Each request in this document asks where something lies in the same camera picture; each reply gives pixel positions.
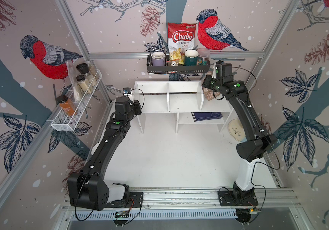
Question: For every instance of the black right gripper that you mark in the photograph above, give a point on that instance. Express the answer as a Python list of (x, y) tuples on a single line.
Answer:
[(205, 83)]

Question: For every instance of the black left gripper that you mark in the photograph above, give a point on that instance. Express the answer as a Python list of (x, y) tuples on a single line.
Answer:
[(137, 105)]

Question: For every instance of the white wooden bookshelf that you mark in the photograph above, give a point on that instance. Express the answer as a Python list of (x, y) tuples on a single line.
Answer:
[(180, 98)]

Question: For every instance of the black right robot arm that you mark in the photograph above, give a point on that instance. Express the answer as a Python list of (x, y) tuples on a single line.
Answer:
[(258, 138)]

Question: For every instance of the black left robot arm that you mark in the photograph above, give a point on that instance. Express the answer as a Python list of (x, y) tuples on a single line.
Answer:
[(86, 187)]

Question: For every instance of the pink lidded jar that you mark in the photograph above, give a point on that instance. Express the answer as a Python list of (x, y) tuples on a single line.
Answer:
[(204, 54)]

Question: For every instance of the green mug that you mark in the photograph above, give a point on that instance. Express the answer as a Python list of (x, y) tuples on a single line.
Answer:
[(192, 58)]

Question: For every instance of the dark blue book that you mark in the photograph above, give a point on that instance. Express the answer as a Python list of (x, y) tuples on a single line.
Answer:
[(204, 116)]

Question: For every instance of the black lid spice jar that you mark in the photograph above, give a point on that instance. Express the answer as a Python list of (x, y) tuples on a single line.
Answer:
[(84, 84), (83, 69)]

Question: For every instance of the white bowl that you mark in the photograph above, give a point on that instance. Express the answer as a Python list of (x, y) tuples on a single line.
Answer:
[(95, 148)]

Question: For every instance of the cream and blue plate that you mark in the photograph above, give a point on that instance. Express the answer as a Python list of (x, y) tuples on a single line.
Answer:
[(236, 130)]

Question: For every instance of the orange spice jar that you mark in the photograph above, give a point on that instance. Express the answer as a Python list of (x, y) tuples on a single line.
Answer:
[(66, 104)]

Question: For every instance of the red Chuba chips bag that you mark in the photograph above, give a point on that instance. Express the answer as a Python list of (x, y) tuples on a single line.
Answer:
[(181, 36)]

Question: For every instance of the lilac mug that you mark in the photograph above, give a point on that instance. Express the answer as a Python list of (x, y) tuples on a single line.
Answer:
[(158, 59)]

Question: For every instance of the clear plastic bag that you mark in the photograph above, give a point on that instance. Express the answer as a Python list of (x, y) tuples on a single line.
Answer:
[(77, 92)]

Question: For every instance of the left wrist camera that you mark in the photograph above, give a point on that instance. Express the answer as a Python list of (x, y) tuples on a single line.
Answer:
[(127, 91)]

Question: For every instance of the black wall basket shelf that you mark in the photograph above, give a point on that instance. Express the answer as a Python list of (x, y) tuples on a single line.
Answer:
[(180, 69)]

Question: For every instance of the white wire wall rack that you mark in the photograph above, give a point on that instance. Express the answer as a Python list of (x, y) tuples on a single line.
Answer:
[(64, 122)]

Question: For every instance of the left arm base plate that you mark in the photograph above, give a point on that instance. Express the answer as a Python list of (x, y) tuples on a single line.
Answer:
[(133, 199)]

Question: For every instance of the aluminium mounting rail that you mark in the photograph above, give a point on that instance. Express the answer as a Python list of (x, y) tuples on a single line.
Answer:
[(207, 198)]

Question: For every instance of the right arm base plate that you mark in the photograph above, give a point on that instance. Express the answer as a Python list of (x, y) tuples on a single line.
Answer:
[(232, 199)]

